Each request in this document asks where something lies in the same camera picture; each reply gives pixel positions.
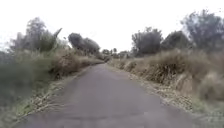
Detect row of dark trees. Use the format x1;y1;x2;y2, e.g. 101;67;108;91
129;9;224;58
6;17;103;58

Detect grey asphalt path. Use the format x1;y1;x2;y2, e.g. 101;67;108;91
14;63;214;128

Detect grass verge with dry leaves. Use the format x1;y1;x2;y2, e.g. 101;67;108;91
106;63;224;128
0;64;98;128

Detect dry brown bushes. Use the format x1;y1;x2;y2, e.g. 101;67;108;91
108;48;224;103
0;46;106;108

